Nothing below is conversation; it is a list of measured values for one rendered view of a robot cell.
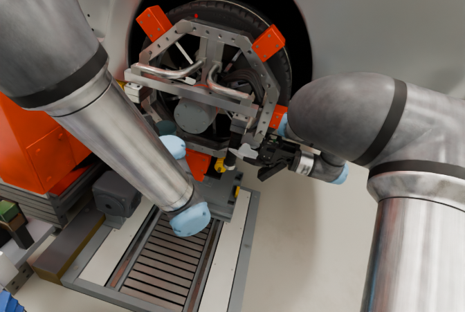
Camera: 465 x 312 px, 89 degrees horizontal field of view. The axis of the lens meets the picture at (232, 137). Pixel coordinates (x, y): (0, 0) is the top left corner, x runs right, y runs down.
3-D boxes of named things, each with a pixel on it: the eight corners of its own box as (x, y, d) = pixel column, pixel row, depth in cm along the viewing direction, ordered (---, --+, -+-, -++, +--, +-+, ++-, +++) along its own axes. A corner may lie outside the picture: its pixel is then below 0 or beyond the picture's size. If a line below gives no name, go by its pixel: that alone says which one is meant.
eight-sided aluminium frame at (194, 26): (255, 160, 113) (296, 44, 80) (253, 169, 107) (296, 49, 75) (149, 127, 116) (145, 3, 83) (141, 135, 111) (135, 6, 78)
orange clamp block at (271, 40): (265, 57, 86) (286, 39, 81) (263, 63, 79) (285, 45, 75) (252, 41, 84) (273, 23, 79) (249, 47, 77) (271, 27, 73)
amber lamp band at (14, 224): (26, 221, 71) (21, 213, 69) (14, 232, 68) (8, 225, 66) (14, 217, 72) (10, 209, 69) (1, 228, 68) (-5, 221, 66)
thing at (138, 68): (205, 68, 86) (210, 38, 79) (185, 89, 70) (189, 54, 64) (160, 55, 87) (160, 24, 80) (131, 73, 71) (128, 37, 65)
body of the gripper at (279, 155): (263, 130, 75) (301, 141, 75) (257, 150, 80) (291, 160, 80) (261, 144, 69) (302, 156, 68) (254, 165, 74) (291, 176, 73)
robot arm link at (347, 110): (270, 127, 27) (273, 140, 75) (367, 164, 25) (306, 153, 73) (308, 32, 27) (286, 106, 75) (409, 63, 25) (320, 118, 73)
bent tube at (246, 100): (258, 83, 84) (266, 53, 78) (250, 108, 69) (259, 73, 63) (212, 69, 85) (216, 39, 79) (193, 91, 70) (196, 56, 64)
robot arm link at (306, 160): (304, 164, 80) (304, 182, 73) (290, 160, 80) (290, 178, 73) (313, 148, 75) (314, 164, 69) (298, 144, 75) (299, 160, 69)
